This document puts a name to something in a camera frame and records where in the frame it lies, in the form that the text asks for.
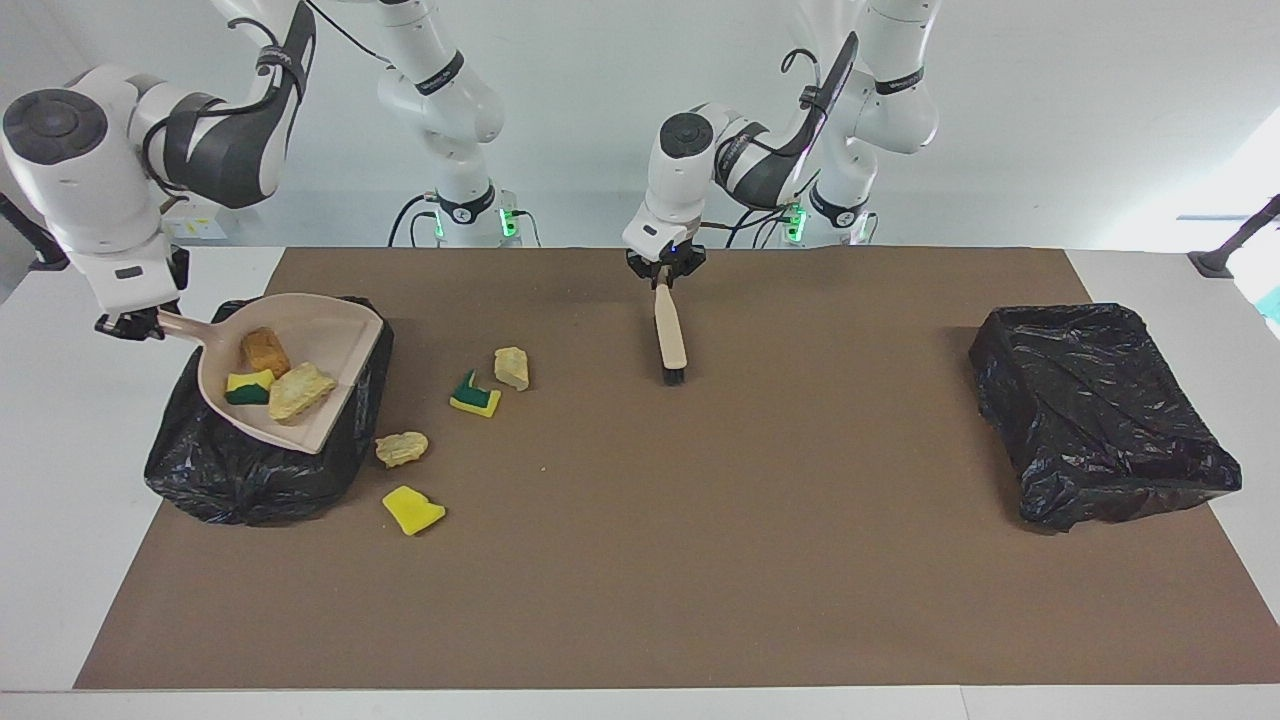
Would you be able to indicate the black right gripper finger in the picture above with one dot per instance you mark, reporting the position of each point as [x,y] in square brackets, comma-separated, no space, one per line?
[142,330]

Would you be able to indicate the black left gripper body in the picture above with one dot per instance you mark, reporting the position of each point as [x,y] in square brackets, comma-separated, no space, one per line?
[665,265]

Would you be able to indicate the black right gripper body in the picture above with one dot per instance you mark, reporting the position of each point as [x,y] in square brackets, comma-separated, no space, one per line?
[180,280]

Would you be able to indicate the beige hand brush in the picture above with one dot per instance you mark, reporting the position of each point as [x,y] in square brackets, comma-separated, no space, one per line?
[670,335]

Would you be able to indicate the brown potato-shaped bread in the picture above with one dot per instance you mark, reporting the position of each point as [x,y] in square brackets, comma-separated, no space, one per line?
[265,352]

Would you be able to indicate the small yellow sponge piece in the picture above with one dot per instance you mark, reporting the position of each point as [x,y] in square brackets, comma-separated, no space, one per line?
[248,382]

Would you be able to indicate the beige plastic dustpan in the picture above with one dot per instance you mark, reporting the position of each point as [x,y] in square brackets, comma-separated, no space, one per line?
[320,330]

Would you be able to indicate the tan layered pastry chunk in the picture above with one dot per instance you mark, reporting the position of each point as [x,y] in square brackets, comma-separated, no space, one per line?
[300,392]

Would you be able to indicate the pale beige bread chunk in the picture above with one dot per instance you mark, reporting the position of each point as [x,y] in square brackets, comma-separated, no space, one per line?
[512,368]

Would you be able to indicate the yellow and green sponge piece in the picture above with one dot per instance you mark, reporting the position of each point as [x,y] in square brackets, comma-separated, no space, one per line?
[478,403]

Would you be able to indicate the tan ridged pastry piece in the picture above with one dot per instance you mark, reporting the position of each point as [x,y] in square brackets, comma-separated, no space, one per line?
[400,449]

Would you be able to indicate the large yellow sponge piece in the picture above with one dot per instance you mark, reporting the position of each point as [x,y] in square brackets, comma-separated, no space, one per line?
[410,512]

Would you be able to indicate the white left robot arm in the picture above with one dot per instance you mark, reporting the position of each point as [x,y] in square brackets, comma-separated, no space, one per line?
[690,190]

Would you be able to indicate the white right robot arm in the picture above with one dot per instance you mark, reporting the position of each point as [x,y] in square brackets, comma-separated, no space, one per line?
[70,180]

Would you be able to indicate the black plastic bag bin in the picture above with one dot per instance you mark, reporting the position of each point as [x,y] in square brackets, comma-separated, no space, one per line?
[240,480]
[1090,420]

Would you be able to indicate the white cardboard box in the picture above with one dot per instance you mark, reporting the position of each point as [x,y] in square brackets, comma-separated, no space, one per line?
[200,225]

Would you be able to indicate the brown table mat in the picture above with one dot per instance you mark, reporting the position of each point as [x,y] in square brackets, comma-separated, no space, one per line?
[640,620]

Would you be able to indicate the black camera stand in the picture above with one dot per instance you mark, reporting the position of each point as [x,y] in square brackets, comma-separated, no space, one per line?
[50,262]
[1215,262]

